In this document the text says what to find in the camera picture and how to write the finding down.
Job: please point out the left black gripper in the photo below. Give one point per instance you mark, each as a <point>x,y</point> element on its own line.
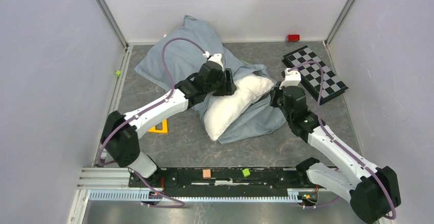
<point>229,88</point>

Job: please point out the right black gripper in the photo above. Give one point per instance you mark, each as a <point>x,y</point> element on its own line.
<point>281,91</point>

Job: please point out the white pillow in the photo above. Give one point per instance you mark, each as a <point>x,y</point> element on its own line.
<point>224,110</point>

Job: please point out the blue grey pillowcase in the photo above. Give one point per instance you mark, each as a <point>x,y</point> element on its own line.
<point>180,54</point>

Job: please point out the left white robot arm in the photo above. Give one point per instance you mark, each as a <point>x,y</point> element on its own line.
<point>122,132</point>

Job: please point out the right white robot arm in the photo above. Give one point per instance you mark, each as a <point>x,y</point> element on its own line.
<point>372,192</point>

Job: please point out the black white checkerboard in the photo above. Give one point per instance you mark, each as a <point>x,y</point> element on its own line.
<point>318,79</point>

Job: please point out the red lego brick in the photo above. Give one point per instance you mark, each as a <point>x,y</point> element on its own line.
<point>293,38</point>

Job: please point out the yellow triangle piece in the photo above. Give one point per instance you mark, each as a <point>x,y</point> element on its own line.
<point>160,128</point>

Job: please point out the tan wooden cube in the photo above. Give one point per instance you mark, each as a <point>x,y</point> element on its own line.
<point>206,173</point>

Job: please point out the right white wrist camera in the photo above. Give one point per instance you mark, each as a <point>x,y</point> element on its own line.
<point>291,78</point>

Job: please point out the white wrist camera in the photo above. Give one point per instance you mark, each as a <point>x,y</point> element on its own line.
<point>217,58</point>
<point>291,78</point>

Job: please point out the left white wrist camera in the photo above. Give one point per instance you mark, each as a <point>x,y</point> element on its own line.
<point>217,58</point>

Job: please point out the green cube on rail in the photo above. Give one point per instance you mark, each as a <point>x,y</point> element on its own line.
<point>246,172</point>

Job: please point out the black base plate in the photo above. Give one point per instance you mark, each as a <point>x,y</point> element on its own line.
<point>229,182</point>

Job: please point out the white toothed rail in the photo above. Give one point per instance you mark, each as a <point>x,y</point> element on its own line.
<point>149,196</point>

